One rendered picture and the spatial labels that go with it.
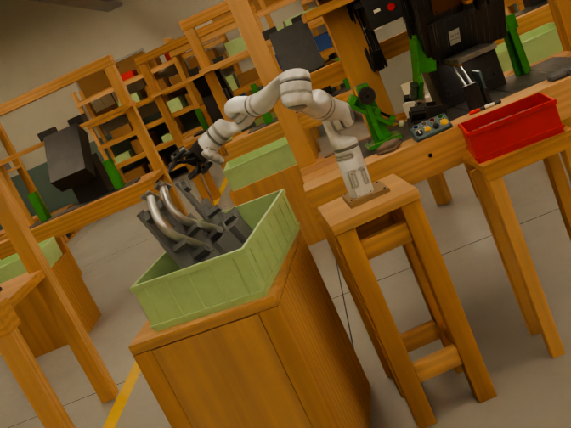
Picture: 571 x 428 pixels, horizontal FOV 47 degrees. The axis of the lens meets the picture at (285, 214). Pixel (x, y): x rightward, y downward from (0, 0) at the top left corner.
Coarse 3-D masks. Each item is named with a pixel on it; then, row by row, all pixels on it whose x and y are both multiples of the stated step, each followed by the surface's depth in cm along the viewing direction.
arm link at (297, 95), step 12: (288, 84) 185; (300, 84) 185; (288, 96) 185; (300, 96) 185; (312, 96) 188; (324, 96) 202; (288, 108) 190; (300, 108) 189; (312, 108) 194; (324, 108) 201
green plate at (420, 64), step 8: (416, 40) 271; (416, 48) 272; (416, 56) 273; (424, 56) 274; (416, 64) 274; (424, 64) 275; (432, 64) 275; (416, 72) 277; (424, 72) 276; (416, 80) 279
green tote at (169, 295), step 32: (256, 224) 260; (288, 224) 243; (160, 256) 233; (224, 256) 199; (256, 256) 205; (160, 288) 208; (192, 288) 205; (224, 288) 203; (256, 288) 201; (160, 320) 211
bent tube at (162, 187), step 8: (160, 184) 231; (168, 184) 233; (168, 192) 230; (168, 200) 227; (168, 208) 226; (176, 208) 227; (176, 216) 226; (184, 216) 228; (184, 224) 228; (192, 224) 230; (208, 224) 236
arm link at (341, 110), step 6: (336, 102) 212; (342, 102) 221; (336, 108) 211; (342, 108) 218; (348, 108) 224; (330, 114) 208; (336, 114) 213; (342, 114) 217; (348, 114) 222; (318, 120) 210; (324, 120) 210; (330, 120) 212; (342, 120) 219; (348, 120) 223; (342, 126) 226; (348, 126) 226
